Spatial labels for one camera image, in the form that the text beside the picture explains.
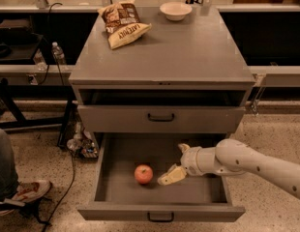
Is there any clear plastic water bottle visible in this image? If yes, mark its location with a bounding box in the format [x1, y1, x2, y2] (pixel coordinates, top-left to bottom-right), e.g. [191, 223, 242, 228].
[52, 42, 67, 66]

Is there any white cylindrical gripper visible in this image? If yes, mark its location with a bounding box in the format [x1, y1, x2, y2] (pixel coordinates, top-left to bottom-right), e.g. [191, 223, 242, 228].
[158, 143, 222, 186]

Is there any blue jeans leg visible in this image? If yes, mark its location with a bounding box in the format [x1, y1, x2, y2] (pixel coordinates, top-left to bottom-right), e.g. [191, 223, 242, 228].
[0, 129, 18, 200]

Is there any white red sneaker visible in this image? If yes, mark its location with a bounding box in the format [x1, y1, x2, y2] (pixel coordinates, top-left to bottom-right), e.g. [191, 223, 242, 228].
[0, 180, 51, 203]

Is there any white ceramic bowl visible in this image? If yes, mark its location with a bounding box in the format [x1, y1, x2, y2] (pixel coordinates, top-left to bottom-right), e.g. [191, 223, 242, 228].
[160, 2, 193, 21]

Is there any black metal stand frame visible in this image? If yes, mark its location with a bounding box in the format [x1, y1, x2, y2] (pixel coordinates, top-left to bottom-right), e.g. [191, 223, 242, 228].
[0, 78, 75, 148]

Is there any black floor cable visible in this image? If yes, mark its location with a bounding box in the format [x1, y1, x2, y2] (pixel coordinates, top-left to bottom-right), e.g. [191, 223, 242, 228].
[42, 150, 76, 232]

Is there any grey drawer cabinet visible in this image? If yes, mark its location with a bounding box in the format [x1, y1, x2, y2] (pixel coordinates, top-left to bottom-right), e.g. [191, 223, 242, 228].
[68, 5, 256, 153]

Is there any open grey bottom drawer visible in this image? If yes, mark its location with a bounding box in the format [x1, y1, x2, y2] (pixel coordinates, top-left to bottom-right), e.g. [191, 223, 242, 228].
[78, 133, 245, 222]

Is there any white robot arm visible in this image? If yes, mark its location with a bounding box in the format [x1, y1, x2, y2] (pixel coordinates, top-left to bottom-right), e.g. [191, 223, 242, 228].
[158, 138, 300, 200]

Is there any red apple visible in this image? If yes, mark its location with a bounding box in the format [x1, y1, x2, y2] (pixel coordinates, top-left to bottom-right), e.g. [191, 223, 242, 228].
[135, 164, 153, 185]

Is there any clutter of small floor items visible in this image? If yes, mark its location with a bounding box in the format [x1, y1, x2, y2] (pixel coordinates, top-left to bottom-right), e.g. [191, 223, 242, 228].
[66, 122, 98, 159]

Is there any brown yellow chip bag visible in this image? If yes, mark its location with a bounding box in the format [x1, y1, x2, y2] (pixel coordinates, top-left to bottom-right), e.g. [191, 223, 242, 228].
[98, 0, 152, 49]

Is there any closed grey middle drawer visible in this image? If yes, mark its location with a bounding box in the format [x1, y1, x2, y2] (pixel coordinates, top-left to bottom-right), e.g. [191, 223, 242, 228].
[77, 105, 245, 133]

